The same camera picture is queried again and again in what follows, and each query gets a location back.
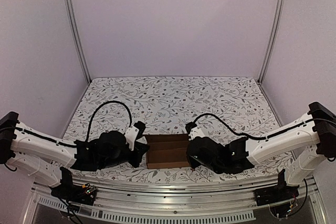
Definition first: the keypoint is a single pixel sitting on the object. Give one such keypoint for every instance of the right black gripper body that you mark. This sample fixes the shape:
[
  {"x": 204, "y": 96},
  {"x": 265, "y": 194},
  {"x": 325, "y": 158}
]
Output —
[{"x": 192, "y": 151}]

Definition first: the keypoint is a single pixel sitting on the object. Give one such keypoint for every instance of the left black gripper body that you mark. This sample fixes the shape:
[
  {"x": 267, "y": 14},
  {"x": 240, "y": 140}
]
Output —
[{"x": 138, "y": 153}]

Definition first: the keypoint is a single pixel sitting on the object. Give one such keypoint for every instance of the brown cardboard paper box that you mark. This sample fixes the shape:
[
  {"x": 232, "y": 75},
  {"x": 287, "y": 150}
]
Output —
[{"x": 167, "y": 151}]

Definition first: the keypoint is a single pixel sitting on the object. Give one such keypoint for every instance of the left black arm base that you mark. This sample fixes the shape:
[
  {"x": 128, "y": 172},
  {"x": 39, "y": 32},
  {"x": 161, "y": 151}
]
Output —
[{"x": 68, "y": 191}]

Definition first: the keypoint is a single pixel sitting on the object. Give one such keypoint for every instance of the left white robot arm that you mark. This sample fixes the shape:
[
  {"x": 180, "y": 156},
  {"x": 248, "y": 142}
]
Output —
[{"x": 50, "y": 160}]

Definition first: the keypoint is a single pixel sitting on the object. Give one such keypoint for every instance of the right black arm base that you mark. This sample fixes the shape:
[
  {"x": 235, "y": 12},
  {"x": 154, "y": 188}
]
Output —
[{"x": 277, "y": 193}]

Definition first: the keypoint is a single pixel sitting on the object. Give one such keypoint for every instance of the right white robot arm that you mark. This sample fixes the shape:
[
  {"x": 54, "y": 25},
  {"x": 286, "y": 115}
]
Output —
[{"x": 314, "y": 131}]

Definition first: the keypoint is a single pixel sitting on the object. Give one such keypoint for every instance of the aluminium front rail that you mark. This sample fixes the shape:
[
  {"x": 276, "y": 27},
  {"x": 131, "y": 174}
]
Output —
[{"x": 214, "y": 202}]

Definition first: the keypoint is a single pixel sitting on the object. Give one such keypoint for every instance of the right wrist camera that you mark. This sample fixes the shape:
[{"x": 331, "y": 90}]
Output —
[{"x": 193, "y": 131}]

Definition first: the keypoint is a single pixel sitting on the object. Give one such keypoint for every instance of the left aluminium frame post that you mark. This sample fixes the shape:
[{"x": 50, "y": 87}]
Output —
[{"x": 77, "y": 40}]

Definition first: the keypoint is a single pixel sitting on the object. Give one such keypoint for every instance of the aluminium frame post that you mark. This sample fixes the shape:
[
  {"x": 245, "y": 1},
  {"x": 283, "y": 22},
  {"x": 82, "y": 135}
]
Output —
[
  {"x": 271, "y": 41},
  {"x": 77, "y": 40}
]

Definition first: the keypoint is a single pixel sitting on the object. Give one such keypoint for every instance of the right aluminium frame post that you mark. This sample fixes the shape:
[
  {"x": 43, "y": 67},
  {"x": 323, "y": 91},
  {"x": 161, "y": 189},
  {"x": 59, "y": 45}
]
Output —
[{"x": 271, "y": 41}]

